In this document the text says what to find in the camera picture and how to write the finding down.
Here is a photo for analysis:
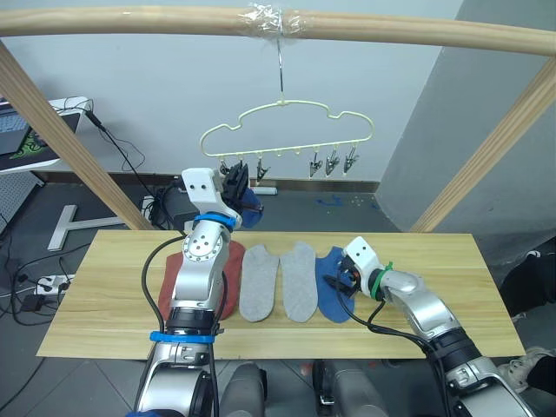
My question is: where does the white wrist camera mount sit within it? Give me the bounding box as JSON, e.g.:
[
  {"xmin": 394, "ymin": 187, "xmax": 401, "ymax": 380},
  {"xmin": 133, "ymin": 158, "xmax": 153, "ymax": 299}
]
[
  {"xmin": 342, "ymin": 235, "xmax": 387, "ymax": 284},
  {"xmin": 181, "ymin": 167, "xmax": 228, "ymax": 211}
]

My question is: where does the white sneaker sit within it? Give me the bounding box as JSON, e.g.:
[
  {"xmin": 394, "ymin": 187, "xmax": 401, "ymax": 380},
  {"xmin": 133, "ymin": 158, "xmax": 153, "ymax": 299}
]
[{"xmin": 496, "ymin": 345, "xmax": 556, "ymax": 394}]

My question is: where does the cream clip hanger frame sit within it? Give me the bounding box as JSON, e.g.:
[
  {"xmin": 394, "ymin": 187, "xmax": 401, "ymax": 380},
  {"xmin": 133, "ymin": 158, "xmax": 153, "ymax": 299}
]
[{"xmin": 199, "ymin": 99, "xmax": 376, "ymax": 159}]

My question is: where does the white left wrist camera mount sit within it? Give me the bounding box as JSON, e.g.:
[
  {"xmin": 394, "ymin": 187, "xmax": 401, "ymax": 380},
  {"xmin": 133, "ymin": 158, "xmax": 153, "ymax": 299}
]
[{"xmin": 181, "ymin": 167, "xmax": 228, "ymax": 211}]

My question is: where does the white perforated panel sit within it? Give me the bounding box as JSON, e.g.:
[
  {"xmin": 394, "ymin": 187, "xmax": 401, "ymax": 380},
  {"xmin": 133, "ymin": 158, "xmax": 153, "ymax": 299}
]
[{"xmin": 0, "ymin": 170, "xmax": 45, "ymax": 235}]

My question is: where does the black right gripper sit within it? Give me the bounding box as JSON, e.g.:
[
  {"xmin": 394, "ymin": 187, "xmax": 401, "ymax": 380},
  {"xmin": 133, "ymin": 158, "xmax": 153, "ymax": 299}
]
[{"xmin": 322, "ymin": 256, "xmax": 362, "ymax": 298}]

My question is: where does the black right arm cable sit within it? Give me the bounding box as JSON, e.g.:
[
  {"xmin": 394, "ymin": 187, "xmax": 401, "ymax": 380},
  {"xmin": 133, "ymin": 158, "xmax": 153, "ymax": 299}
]
[{"xmin": 341, "ymin": 264, "xmax": 453, "ymax": 417}]

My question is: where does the white power strip with plugs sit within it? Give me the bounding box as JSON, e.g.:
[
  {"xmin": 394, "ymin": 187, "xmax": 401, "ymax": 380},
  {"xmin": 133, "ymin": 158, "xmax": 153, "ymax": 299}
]
[{"xmin": 36, "ymin": 273, "xmax": 76, "ymax": 297}]

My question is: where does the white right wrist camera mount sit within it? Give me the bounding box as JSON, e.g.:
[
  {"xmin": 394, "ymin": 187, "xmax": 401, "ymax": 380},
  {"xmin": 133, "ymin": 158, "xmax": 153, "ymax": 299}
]
[{"xmin": 342, "ymin": 235, "xmax": 387, "ymax": 284}]

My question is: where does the blue wrist zip tie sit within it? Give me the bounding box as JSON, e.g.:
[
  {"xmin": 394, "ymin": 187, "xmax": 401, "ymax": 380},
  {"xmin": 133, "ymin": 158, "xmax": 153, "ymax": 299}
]
[{"xmin": 193, "ymin": 211, "xmax": 242, "ymax": 230}]

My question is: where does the black cable from desk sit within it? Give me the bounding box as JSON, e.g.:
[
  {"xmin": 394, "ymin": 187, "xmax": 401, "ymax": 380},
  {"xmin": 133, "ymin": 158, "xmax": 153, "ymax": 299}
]
[{"xmin": 83, "ymin": 98, "xmax": 158, "ymax": 202}]

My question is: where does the open laptop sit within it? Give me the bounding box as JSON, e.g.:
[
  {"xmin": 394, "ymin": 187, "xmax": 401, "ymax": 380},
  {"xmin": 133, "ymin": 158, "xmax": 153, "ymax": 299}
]
[{"xmin": 0, "ymin": 97, "xmax": 32, "ymax": 158}]

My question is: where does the metal hanger hook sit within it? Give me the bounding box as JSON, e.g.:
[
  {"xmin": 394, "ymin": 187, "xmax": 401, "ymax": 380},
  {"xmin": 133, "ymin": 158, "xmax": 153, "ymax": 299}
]
[{"xmin": 275, "ymin": 37, "xmax": 288, "ymax": 105}]

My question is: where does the blue sock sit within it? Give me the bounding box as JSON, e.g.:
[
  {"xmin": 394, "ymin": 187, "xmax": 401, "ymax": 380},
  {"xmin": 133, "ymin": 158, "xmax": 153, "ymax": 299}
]
[
  {"xmin": 314, "ymin": 245, "xmax": 358, "ymax": 325},
  {"xmin": 240, "ymin": 185, "xmax": 265, "ymax": 229}
]

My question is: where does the clear plastic tape wrap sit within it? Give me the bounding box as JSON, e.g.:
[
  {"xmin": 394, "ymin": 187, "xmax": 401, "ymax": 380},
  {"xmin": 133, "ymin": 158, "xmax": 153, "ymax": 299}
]
[{"xmin": 236, "ymin": 1, "xmax": 314, "ymax": 43}]

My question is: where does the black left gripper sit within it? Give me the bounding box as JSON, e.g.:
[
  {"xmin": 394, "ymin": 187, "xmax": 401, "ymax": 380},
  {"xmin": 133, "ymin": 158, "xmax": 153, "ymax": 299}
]
[{"xmin": 221, "ymin": 163, "xmax": 251, "ymax": 217}]

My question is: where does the black mat with green logo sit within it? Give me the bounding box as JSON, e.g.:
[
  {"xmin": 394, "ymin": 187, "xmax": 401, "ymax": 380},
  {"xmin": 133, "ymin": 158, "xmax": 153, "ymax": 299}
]
[{"xmin": 0, "ymin": 128, "xmax": 59, "ymax": 171}]

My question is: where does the white desk foot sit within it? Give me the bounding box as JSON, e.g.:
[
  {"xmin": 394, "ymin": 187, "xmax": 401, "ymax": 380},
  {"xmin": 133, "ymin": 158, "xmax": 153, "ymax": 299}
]
[{"xmin": 47, "ymin": 203, "xmax": 128, "ymax": 253}]

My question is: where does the green zip tie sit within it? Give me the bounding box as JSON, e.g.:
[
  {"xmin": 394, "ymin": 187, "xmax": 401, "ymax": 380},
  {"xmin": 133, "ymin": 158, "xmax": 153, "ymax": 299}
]
[{"xmin": 368, "ymin": 261, "xmax": 395, "ymax": 301}]

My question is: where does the grey rounded shape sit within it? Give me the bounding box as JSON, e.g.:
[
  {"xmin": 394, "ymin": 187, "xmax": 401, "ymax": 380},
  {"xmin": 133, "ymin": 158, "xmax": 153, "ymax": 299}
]
[
  {"xmin": 218, "ymin": 361, "xmax": 268, "ymax": 417},
  {"xmin": 312, "ymin": 358, "xmax": 391, "ymax": 417}
]

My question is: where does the grey sock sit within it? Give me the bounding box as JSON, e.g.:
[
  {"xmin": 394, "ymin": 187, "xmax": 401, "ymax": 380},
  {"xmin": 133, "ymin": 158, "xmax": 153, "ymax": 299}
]
[
  {"xmin": 238, "ymin": 243, "xmax": 281, "ymax": 323},
  {"xmin": 280, "ymin": 241, "xmax": 321, "ymax": 324}
]

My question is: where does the white desk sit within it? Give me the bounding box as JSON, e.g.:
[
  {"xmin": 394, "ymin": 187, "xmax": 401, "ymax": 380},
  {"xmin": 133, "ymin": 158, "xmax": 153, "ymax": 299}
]
[{"xmin": 0, "ymin": 96, "xmax": 95, "ymax": 175}]

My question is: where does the black box on floor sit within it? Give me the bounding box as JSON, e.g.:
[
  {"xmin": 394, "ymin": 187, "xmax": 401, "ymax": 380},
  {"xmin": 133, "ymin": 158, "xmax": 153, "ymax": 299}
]
[{"xmin": 162, "ymin": 185, "xmax": 197, "ymax": 232}]

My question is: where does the light wooden rack post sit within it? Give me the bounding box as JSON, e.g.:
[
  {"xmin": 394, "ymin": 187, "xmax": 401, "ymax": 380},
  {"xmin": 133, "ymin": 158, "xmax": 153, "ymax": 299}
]
[
  {"xmin": 0, "ymin": 36, "xmax": 154, "ymax": 232},
  {"xmin": 409, "ymin": 56, "xmax": 556, "ymax": 234}
]

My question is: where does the person's black trouser leg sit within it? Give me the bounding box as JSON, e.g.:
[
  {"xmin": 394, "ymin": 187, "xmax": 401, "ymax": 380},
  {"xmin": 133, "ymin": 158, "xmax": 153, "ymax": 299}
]
[{"xmin": 498, "ymin": 248, "xmax": 556, "ymax": 319}]

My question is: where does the light wooden rack top bar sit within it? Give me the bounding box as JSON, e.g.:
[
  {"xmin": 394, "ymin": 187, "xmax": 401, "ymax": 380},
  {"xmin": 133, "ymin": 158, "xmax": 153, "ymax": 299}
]
[{"xmin": 0, "ymin": 5, "xmax": 556, "ymax": 60}]

